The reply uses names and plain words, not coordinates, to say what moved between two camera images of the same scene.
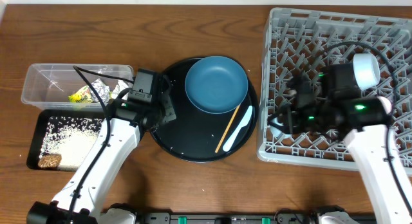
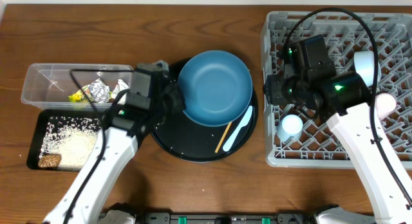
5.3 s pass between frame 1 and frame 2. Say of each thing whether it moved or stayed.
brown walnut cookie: stayed
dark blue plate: moved
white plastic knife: moved
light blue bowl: stayed
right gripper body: moved
